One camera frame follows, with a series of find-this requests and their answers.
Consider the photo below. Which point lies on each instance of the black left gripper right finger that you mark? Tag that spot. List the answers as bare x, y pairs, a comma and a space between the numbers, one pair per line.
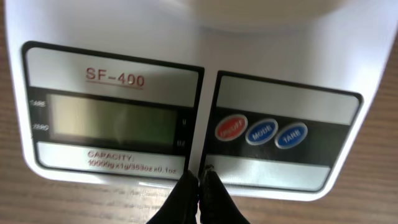
216, 205

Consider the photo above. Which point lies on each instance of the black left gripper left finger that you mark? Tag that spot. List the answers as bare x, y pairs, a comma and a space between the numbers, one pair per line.
181, 205

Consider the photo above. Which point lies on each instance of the white digital kitchen scale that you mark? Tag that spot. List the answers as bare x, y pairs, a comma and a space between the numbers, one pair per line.
271, 94

